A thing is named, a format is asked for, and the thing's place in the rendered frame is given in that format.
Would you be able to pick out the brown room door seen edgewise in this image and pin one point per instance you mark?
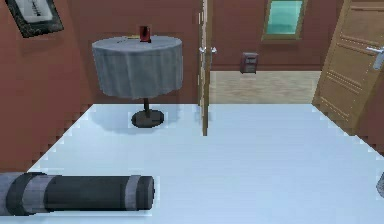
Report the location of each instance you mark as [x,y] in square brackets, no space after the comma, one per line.
[205,66]

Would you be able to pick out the round table with grey cloth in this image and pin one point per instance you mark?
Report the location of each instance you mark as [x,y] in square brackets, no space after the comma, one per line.
[138,66]

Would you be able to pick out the small dark red cabinet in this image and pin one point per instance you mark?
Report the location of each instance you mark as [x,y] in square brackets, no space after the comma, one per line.
[249,62]

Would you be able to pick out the red box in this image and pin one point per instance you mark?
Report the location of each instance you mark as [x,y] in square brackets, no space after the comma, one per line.
[145,33]

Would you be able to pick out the yellow pencil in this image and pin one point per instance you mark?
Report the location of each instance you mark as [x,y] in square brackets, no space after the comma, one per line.
[134,37]

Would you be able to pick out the green framed window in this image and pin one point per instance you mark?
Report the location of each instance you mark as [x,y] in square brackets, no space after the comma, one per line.
[284,18]

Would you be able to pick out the dark grey rolled cylinder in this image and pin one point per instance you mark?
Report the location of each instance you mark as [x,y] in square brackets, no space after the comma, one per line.
[76,194]

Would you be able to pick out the brown panelled room door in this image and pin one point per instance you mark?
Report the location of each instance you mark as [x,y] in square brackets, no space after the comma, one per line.
[350,63]

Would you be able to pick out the black framed picture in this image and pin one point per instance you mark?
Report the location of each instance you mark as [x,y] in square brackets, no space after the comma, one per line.
[33,15]

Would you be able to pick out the grey object at edge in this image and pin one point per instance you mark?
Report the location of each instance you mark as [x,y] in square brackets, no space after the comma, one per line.
[381,185]

